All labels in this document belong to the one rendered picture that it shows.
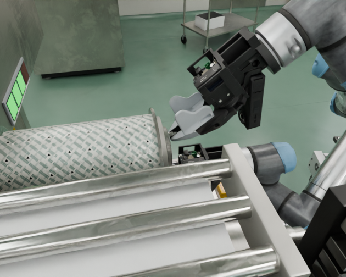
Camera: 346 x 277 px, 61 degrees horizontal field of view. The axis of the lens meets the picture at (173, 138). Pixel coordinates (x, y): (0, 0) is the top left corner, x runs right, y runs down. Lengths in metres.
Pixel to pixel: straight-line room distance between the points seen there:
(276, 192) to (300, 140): 1.93
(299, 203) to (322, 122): 2.24
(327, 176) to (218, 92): 0.38
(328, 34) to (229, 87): 0.15
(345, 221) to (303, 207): 0.51
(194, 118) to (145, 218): 0.33
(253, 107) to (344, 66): 0.14
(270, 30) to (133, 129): 0.25
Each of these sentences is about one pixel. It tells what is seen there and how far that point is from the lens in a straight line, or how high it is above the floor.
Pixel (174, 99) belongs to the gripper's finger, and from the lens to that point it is 0.51.
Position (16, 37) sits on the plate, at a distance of 1.02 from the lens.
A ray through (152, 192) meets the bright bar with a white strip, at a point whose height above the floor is 1.44.
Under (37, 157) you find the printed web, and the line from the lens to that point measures 0.48.
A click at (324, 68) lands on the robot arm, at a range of 0.86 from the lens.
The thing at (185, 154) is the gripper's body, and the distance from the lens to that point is 0.65.
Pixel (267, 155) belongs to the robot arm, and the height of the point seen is 1.14.
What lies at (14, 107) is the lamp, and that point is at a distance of 0.85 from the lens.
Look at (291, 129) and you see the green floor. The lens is 2.76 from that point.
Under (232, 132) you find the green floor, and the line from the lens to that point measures 2.58.
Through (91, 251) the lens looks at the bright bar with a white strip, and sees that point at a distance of 0.19.
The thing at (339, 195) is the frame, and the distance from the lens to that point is 0.24.
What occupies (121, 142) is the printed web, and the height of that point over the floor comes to 1.30.
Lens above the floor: 1.60
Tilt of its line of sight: 40 degrees down
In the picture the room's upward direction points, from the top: straight up
